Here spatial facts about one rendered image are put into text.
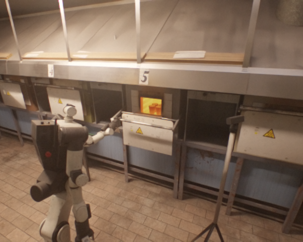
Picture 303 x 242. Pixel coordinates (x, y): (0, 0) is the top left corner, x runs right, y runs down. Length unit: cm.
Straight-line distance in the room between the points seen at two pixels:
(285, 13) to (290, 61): 56
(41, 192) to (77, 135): 42
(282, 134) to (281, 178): 59
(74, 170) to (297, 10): 201
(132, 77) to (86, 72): 54
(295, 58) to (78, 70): 187
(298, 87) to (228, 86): 42
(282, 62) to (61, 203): 182
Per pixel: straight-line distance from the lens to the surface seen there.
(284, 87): 147
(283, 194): 232
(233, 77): 143
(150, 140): 197
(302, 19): 197
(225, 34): 182
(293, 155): 186
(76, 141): 112
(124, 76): 169
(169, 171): 235
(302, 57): 162
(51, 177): 134
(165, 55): 160
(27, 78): 339
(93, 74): 191
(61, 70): 224
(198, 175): 226
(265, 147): 180
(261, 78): 144
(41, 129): 123
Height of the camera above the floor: 179
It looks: 22 degrees down
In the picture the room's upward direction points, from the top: straight up
